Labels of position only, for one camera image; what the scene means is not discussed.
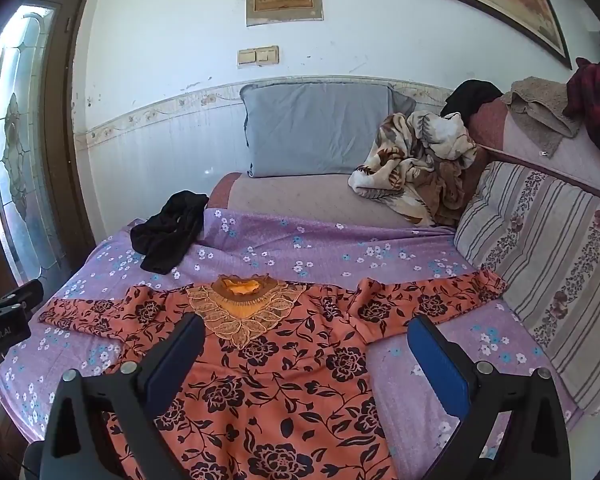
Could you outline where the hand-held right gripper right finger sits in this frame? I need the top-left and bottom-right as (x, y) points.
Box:
(406, 315), (573, 480)

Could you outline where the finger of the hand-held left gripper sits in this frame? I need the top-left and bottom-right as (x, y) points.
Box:
(0, 280), (44, 328)

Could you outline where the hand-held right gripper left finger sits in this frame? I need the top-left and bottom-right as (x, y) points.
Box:
(39, 313), (207, 480)

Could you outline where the orange floral dress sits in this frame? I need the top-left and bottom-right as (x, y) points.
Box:
(39, 272), (508, 480)

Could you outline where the black crumpled garment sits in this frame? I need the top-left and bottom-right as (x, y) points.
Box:
(130, 191), (210, 276)

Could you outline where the striped floral sofa cushion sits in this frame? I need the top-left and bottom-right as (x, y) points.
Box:
(452, 160), (600, 416)

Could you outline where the wooden stained glass door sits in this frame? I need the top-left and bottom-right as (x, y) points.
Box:
(0, 0), (101, 306)

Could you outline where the purple floral bedsheet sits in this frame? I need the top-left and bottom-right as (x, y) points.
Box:
(0, 207), (586, 480)

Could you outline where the beige brown floral blanket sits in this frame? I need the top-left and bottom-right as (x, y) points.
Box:
(348, 110), (478, 228)

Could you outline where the pink mattress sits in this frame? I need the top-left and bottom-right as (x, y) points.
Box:
(207, 172), (456, 228)

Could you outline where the pink sofa backrest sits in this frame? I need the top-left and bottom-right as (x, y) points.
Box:
(467, 95), (600, 198)

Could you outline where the grey pillow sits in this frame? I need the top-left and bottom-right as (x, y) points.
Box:
(240, 81), (417, 178)

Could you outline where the black cloth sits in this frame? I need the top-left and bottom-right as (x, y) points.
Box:
(440, 80), (503, 118)

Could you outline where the brown towel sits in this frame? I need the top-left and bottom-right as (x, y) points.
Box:
(502, 76), (583, 158)

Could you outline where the beige wall light switch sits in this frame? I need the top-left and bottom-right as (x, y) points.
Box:
(237, 46), (280, 68)

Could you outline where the small framed wall plaque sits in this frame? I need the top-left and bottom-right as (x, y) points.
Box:
(245, 0), (325, 27)

